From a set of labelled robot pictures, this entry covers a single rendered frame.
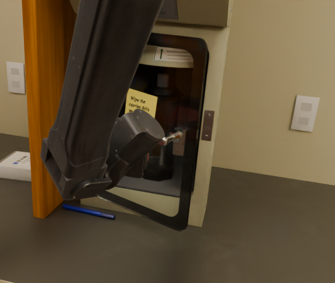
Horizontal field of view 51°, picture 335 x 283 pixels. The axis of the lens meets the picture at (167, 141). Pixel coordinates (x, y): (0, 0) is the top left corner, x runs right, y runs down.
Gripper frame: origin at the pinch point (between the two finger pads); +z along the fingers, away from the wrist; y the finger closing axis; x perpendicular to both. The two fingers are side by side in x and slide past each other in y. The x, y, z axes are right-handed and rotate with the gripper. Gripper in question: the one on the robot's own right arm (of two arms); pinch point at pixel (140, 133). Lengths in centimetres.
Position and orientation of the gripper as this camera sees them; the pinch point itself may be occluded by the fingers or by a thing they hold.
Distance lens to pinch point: 69.6
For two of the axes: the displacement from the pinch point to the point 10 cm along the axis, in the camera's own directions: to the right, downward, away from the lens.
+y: 0.8, -9.4, -3.3
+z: 2.2, -3.0, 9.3
